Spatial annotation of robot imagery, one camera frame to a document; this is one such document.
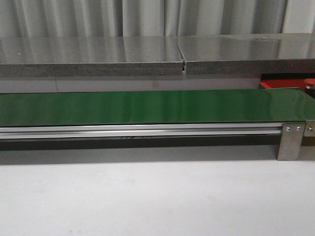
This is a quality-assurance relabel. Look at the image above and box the steel conveyor end bracket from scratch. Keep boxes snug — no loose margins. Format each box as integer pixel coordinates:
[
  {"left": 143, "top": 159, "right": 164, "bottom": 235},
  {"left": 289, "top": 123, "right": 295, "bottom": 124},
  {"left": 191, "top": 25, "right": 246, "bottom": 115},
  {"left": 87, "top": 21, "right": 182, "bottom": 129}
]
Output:
[{"left": 304, "top": 120, "right": 315, "bottom": 137}]

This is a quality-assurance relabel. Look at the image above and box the green conveyor belt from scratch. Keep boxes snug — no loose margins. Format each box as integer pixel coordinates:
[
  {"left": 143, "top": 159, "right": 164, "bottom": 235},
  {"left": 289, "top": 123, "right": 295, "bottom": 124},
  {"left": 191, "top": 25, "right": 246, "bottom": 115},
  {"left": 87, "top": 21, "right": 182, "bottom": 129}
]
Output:
[{"left": 0, "top": 88, "right": 315, "bottom": 127}]

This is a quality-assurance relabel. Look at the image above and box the left grey stone slab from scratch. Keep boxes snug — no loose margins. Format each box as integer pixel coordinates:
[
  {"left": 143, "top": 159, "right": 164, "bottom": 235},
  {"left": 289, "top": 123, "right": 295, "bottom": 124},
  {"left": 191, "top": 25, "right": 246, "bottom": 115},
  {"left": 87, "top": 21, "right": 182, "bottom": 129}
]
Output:
[{"left": 0, "top": 36, "right": 184, "bottom": 77}]

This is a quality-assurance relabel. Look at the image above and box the red plastic tray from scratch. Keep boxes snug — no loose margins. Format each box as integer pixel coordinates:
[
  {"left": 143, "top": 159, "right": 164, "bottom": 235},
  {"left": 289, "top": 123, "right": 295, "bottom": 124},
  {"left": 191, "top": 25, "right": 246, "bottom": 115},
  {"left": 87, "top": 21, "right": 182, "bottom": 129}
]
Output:
[{"left": 260, "top": 73, "right": 315, "bottom": 93}]

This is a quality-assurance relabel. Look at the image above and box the aluminium conveyor side rail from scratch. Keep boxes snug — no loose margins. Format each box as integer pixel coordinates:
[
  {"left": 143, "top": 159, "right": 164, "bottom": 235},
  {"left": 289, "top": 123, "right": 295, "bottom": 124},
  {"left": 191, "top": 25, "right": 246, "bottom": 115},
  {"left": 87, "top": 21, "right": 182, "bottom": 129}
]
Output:
[{"left": 0, "top": 122, "right": 283, "bottom": 141}]

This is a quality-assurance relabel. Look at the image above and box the grey stone slab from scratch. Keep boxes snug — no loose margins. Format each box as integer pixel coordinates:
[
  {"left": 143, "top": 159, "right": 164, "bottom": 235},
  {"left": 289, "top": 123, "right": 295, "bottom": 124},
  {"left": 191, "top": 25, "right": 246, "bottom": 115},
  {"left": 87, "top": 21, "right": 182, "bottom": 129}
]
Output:
[
  {"left": 177, "top": 33, "right": 315, "bottom": 75},
  {"left": 0, "top": 36, "right": 184, "bottom": 77}
]

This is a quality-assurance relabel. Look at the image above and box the red mushroom push button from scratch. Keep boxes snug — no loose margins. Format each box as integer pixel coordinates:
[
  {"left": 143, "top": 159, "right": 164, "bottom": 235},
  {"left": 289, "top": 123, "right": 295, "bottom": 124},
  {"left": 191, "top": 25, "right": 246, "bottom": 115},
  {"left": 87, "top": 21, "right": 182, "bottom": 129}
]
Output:
[{"left": 304, "top": 78, "right": 315, "bottom": 97}]

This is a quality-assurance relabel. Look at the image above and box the grey pleated curtain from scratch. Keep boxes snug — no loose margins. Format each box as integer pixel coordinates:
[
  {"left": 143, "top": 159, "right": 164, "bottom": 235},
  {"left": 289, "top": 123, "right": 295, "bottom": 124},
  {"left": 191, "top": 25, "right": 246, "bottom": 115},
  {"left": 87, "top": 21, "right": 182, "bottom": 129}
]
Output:
[{"left": 0, "top": 0, "right": 315, "bottom": 37}]

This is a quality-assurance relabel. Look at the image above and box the steel conveyor support bracket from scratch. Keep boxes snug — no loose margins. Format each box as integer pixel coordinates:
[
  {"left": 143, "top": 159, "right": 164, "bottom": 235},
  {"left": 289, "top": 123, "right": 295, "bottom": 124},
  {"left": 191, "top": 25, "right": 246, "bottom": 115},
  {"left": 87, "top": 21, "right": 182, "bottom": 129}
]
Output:
[{"left": 277, "top": 122, "right": 305, "bottom": 161}]

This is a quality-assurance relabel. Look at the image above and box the right grey stone slab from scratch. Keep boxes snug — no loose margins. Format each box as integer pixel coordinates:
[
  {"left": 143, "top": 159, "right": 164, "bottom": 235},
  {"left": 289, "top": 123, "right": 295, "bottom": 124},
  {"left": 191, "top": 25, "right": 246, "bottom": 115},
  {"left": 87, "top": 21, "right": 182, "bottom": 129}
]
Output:
[{"left": 177, "top": 33, "right": 315, "bottom": 75}]

